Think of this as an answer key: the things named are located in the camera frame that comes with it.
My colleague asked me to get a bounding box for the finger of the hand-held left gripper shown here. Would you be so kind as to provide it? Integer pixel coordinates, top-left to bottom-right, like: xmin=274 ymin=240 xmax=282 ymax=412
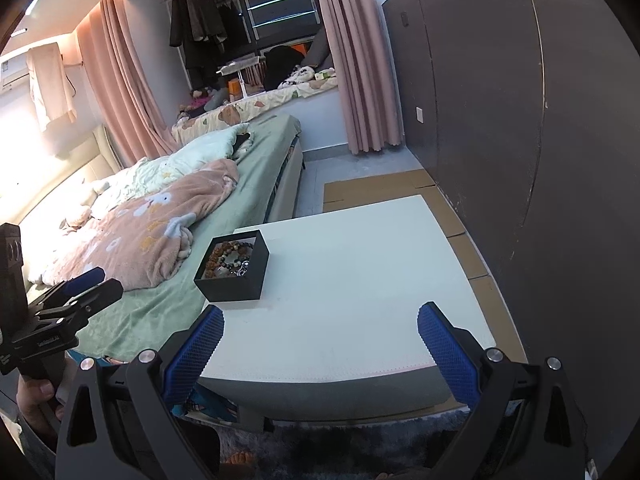
xmin=55 ymin=279 xmax=124 ymax=323
xmin=42 ymin=267 xmax=107 ymax=309

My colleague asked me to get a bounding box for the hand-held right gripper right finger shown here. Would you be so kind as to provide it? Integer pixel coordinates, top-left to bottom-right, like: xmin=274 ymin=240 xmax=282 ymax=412
xmin=416 ymin=301 xmax=587 ymax=480

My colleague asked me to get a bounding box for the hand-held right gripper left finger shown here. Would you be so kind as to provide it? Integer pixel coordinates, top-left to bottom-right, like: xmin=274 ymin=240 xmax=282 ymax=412
xmin=55 ymin=304 xmax=226 ymax=480

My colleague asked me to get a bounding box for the black jewelry box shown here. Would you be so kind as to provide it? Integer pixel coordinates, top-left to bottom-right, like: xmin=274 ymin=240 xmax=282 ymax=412
xmin=193 ymin=230 xmax=271 ymax=303

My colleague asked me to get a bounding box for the brown rudraksha bead bracelet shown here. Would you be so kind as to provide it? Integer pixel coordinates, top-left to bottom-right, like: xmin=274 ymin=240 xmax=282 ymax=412
xmin=202 ymin=241 xmax=253 ymax=279

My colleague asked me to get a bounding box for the person's left hand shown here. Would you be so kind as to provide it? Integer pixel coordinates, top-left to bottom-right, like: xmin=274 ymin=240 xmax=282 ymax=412
xmin=15 ymin=377 xmax=66 ymax=453

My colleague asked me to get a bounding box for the colourful printed cloth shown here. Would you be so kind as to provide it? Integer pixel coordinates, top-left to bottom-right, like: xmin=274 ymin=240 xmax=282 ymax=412
xmin=172 ymin=387 xmax=238 ymax=423

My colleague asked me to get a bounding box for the pink flowered blanket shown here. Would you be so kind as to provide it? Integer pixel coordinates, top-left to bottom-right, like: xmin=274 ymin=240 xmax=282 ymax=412
xmin=30 ymin=160 xmax=240 ymax=291

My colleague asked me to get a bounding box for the person's foot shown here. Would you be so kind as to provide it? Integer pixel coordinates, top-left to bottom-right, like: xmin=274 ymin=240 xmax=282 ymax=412
xmin=220 ymin=449 xmax=258 ymax=480

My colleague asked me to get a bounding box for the light green quilt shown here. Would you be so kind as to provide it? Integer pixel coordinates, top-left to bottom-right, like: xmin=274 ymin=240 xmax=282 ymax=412
xmin=92 ymin=122 xmax=251 ymax=221

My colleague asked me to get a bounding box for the flat cardboard sheet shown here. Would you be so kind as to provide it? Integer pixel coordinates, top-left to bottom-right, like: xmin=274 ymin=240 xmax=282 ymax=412
xmin=322 ymin=167 xmax=528 ymax=361

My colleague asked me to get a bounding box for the bed with green sheet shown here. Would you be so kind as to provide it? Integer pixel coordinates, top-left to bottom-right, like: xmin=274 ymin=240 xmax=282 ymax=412
xmin=0 ymin=112 xmax=303 ymax=361

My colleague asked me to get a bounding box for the pink curtain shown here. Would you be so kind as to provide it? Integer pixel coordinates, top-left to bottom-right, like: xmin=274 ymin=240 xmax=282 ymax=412
xmin=306 ymin=0 xmax=405 ymax=156
xmin=77 ymin=0 xmax=176 ymax=166

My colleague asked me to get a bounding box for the white air conditioner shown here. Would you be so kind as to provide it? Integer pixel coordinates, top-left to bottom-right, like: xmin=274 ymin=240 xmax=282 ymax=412
xmin=0 ymin=52 xmax=31 ymax=93

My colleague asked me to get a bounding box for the leaf print quilt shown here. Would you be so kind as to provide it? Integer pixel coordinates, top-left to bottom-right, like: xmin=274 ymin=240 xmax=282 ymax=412
xmin=172 ymin=76 xmax=341 ymax=143

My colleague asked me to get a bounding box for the dark brown wardrobe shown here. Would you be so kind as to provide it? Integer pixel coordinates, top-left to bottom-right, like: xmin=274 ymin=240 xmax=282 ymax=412
xmin=381 ymin=0 xmax=640 ymax=461

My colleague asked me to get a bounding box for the white drying rack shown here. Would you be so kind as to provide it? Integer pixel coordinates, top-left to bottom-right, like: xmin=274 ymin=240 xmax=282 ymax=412
xmin=217 ymin=57 xmax=268 ymax=98

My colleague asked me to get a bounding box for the dark hanging coat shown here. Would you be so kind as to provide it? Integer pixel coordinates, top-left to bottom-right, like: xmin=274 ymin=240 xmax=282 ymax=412
xmin=169 ymin=0 xmax=228 ymax=88

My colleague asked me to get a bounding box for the black cushion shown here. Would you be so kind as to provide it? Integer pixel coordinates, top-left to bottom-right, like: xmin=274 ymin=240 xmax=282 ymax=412
xmin=264 ymin=45 xmax=306 ymax=91

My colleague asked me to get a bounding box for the white plush toy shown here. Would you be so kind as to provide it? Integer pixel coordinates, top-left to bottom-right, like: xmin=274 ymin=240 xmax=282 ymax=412
xmin=277 ymin=65 xmax=317 ymax=89

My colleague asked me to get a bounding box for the grey pillow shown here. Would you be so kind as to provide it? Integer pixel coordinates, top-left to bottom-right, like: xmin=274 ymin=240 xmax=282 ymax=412
xmin=300 ymin=30 xmax=335 ymax=68

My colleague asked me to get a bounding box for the dark framed window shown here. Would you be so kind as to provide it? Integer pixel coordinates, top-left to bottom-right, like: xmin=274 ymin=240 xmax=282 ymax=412
xmin=202 ymin=0 xmax=321 ymax=56

